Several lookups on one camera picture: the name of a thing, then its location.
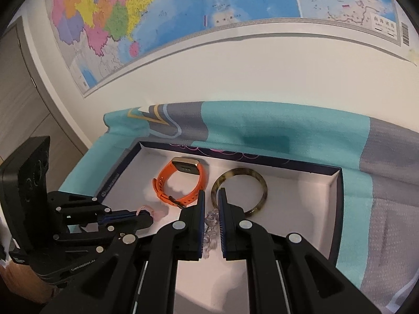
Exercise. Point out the colourful wall map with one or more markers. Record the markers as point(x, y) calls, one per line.
point(163, 6)

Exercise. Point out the wooden wardrobe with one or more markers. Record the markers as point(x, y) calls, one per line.
point(19, 104)

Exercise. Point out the orange smartwatch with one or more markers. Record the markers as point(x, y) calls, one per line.
point(199, 173)

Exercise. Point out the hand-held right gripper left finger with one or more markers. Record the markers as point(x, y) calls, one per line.
point(201, 225)

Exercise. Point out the dark blue box white inside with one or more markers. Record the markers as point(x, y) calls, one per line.
point(294, 202)

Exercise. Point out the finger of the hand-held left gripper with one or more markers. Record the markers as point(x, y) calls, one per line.
point(81, 202)
point(131, 225)

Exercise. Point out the tortoiseshell bangle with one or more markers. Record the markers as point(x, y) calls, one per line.
point(262, 186)

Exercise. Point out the pink crystal piece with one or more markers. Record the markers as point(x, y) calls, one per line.
point(154, 210)

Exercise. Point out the person's left forearm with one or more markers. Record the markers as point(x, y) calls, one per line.
point(19, 281)

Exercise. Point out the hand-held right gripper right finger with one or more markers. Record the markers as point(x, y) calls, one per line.
point(222, 225)

